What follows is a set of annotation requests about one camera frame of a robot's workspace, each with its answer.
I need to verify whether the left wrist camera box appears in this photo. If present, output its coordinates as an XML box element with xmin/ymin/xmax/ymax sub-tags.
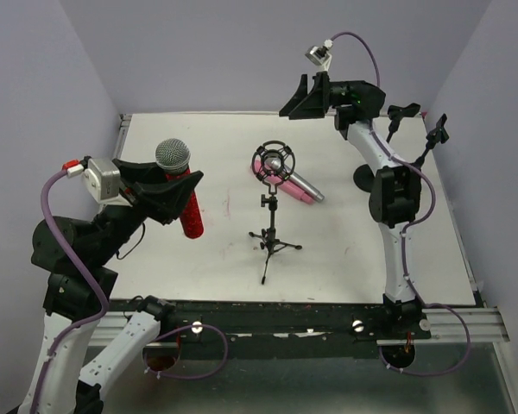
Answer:
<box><xmin>62</xmin><ymin>157</ymin><xmax>129</xmax><ymax>206</ymax></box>

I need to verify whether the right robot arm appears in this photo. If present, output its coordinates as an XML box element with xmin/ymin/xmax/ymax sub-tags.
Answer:
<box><xmin>279</xmin><ymin>71</ymin><xmax>422</xmax><ymax>323</ymax></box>

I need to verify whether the aluminium frame rail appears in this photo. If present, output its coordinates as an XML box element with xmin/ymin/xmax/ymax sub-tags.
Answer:
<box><xmin>51</xmin><ymin>113</ymin><xmax>509</xmax><ymax>346</ymax></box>

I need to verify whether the red glitter microphone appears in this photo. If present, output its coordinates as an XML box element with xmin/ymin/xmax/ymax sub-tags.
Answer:
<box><xmin>155</xmin><ymin>138</ymin><xmax>204</xmax><ymax>239</ymax></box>

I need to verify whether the silver microphone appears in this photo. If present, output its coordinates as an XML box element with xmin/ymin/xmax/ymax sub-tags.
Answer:
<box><xmin>265</xmin><ymin>158</ymin><xmax>325</xmax><ymax>203</ymax></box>

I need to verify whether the black round-base stand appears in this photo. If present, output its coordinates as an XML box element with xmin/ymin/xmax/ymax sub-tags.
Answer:
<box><xmin>406</xmin><ymin>114</ymin><xmax>449</xmax><ymax>178</ymax></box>
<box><xmin>353</xmin><ymin>103</ymin><xmax>420</xmax><ymax>193</ymax></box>

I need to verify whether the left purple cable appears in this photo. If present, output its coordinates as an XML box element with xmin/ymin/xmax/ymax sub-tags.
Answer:
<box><xmin>28</xmin><ymin>170</ymin><xmax>230</xmax><ymax>414</ymax></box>

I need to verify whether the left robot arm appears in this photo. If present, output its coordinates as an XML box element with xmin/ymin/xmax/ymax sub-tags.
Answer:
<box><xmin>18</xmin><ymin>157</ymin><xmax>204</xmax><ymax>413</ymax></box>

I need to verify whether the pink microphone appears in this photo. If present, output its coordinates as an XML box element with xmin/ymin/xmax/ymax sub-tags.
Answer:
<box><xmin>251</xmin><ymin>160</ymin><xmax>315</xmax><ymax>204</ymax></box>

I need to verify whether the black tripod microphone stand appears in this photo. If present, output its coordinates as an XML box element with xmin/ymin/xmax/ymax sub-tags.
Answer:
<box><xmin>248</xmin><ymin>140</ymin><xmax>303</xmax><ymax>285</ymax></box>

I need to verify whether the black mounting rail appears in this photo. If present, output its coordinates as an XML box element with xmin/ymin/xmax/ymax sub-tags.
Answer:
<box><xmin>71</xmin><ymin>295</ymin><xmax>433</xmax><ymax>361</ymax></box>

